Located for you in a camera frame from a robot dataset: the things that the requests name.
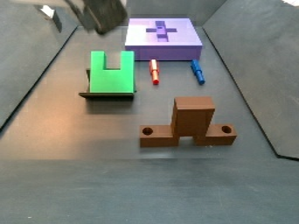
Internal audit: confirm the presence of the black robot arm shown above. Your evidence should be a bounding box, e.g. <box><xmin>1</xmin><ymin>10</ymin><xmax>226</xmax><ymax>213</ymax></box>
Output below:
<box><xmin>64</xmin><ymin>0</ymin><xmax>126</xmax><ymax>35</ymax></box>

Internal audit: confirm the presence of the red peg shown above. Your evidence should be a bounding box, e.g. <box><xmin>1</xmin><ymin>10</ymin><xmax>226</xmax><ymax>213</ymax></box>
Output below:
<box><xmin>149</xmin><ymin>59</ymin><xmax>158</xmax><ymax>85</ymax></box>

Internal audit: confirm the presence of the green U-shaped block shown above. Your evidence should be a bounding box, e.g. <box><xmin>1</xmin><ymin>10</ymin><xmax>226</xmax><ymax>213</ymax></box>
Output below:
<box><xmin>89</xmin><ymin>51</ymin><xmax>134</xmax><ymax>94</ymax></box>

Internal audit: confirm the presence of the blue peg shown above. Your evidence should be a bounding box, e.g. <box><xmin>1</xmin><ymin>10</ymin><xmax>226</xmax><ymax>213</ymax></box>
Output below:
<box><xmin>190</xmin><ymin>59</ymin><xmax>205</xmax><ymax>85</ymax></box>

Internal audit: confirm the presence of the black angled fixture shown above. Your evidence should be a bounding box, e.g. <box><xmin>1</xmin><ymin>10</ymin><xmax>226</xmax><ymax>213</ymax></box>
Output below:
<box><xmin>78</xmin><ymin>69</ymin><xmax>136</xmax><ymax>99</ymax></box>

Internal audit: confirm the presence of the brown T-shaped block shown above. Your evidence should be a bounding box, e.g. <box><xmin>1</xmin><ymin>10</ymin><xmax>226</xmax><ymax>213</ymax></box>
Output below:
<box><xmin>138</xmin><ymin>96</ymin><xmax>237</xmax><ymax>147</ymax></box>

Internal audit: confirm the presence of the purple board with cross slot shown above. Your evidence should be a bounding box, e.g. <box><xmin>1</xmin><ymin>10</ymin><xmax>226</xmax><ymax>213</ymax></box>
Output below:
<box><xmin>125</xmin><ymin>18</ymin><xmax>202</xmax><ymax>61</ymax></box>

